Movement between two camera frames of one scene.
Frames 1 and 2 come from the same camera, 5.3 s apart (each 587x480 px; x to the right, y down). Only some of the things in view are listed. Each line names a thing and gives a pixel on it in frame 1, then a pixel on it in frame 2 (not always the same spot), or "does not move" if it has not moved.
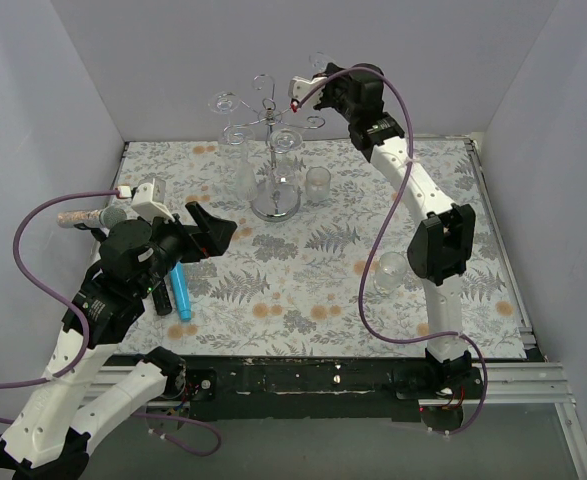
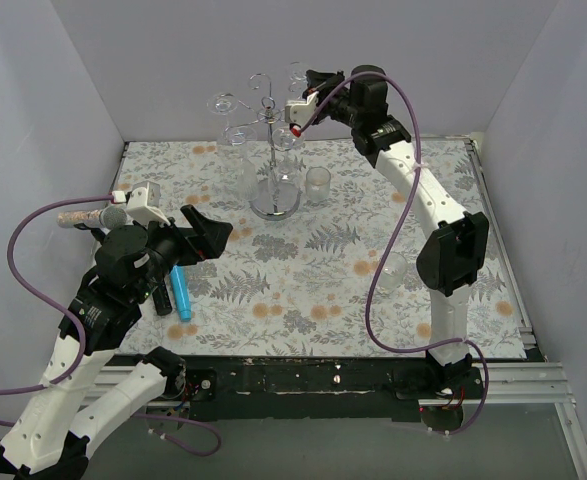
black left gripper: (189, 240) does not move
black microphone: (162, 300) does not move
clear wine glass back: (318, 61) -> (298, 77)
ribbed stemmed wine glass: (246, 180) does not move
